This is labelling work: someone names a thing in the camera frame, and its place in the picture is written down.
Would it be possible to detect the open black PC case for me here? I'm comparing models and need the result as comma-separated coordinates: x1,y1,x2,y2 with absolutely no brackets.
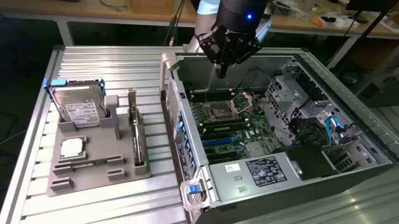
159,52,395,224

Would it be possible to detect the clear plastic packaging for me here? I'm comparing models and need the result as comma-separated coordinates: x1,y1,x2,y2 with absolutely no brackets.
272,0,313,21

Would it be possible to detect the silver hard disk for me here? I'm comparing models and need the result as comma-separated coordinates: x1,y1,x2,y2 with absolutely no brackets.
51,84,105,128

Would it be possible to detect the black stand pole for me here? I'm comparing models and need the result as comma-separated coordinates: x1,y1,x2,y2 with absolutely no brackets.
358,0,394,41

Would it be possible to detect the orange and white object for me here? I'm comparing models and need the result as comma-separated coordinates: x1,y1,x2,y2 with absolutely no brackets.
311,15,340,29

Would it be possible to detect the green RAM stick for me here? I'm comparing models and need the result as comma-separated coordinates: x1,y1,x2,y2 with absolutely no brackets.
69,158,109,167

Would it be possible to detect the silver chipset heatsink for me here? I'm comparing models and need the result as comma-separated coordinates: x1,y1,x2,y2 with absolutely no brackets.
245,142,265,157

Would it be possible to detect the silver CPU chip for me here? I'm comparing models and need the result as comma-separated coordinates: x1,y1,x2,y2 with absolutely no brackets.
59,139,85,158

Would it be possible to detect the wooden workbench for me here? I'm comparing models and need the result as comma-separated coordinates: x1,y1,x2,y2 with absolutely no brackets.
0,0,399,37

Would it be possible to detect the black looped cable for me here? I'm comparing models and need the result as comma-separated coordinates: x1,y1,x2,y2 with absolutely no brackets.
236,67,272,94

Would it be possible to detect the grey power supply unit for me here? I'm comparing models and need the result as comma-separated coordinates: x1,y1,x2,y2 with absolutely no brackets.
208,151,304,203

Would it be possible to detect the CPU socket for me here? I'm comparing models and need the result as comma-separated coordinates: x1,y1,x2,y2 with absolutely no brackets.
207,103,233,121

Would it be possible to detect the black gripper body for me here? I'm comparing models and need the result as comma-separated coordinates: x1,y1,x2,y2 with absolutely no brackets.
213,0,265,44

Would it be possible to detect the blue disk wire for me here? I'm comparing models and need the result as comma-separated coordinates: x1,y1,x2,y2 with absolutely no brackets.
323,116,346,146

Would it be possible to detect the black hanging cable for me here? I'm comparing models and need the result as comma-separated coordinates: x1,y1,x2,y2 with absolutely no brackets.
163,0,185,47

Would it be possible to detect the black installed RAM stick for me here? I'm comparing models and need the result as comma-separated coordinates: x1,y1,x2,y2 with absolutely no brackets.
203,124,249,134

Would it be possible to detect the grey coiled cable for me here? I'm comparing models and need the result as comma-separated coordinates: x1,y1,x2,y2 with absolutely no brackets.
99,0,129,12

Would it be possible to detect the black fan shroud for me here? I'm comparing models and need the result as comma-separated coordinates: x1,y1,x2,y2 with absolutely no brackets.
284,145,342,182

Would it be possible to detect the green motherboard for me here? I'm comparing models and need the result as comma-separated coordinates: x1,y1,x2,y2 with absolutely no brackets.
187,88,292,165

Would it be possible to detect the metal socket cover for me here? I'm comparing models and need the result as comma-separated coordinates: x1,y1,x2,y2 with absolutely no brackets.
229,91,255,115

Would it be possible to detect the blue disk caddy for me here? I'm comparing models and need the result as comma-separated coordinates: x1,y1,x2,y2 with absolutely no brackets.
43,77,108,122

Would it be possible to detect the black monitor stand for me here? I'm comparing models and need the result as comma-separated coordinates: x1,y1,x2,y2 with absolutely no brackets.
344,0,399,23

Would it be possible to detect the grey parts rack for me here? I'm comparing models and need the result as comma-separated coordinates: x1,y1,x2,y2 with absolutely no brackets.
45,94,152,197

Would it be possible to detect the blue expansion slot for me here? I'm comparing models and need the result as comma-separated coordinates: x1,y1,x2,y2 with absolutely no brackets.
201,137,235,147

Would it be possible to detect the metal disk bay cage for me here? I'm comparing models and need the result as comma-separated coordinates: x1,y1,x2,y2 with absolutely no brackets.
264,74,332,146

